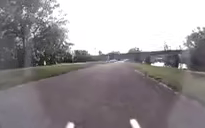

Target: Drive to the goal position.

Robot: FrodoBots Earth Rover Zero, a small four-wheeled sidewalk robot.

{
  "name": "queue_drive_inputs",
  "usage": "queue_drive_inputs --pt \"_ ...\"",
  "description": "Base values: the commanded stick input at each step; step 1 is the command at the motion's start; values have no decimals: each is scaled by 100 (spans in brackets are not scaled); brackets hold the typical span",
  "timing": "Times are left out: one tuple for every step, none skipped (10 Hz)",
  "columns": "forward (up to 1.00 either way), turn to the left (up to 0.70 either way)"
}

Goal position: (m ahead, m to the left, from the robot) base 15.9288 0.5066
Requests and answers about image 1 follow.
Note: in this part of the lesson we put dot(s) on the grey asphalt path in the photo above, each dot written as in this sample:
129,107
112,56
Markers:
103,96

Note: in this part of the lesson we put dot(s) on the concrete bridge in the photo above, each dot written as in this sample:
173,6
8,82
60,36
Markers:
146,55

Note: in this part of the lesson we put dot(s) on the robot's own part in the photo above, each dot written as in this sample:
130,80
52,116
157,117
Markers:
70,125
134,123

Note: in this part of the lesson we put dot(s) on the grass verge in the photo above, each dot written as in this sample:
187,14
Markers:
176,78
30,74

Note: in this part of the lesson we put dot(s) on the trees and bushes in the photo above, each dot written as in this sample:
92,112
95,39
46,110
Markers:
201,50

